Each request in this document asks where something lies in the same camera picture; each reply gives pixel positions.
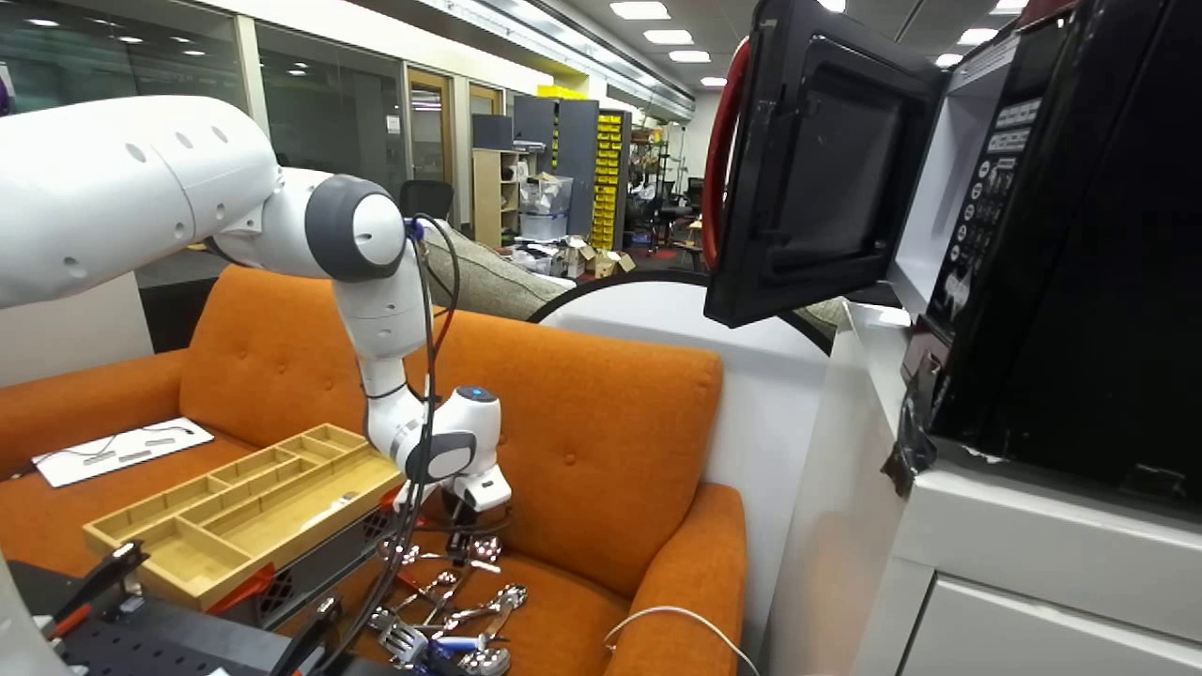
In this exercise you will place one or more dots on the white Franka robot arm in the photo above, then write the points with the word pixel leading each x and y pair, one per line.
pixel 125 189

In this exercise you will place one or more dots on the red and black microwave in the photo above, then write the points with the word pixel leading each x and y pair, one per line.
pixel 1002 229

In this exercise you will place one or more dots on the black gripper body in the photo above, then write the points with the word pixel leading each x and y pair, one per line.
pixel 462 511

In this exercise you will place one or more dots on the silver fork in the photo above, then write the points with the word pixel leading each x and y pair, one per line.
pixel 403 642

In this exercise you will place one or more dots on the wooden cutlery tray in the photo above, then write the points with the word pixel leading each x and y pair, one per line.
pixel 237 510

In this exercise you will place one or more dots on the white paper sheet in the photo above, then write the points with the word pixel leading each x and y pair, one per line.
pixel 123 450

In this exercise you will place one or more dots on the orange fabric sofa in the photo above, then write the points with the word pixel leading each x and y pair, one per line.
pixel 587 428

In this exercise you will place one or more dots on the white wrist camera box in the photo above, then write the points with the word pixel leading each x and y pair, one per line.
pixel 486 490

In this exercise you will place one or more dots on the yellow and black cabinet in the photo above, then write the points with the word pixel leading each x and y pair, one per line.
pixel 587 171

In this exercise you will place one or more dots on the grey cushion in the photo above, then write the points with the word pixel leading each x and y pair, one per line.
pixel 491 277

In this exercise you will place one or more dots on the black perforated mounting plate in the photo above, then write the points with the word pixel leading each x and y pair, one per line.
pixel 150 644

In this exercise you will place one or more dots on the white cabinet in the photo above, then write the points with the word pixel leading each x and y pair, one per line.
pixel 1002 588

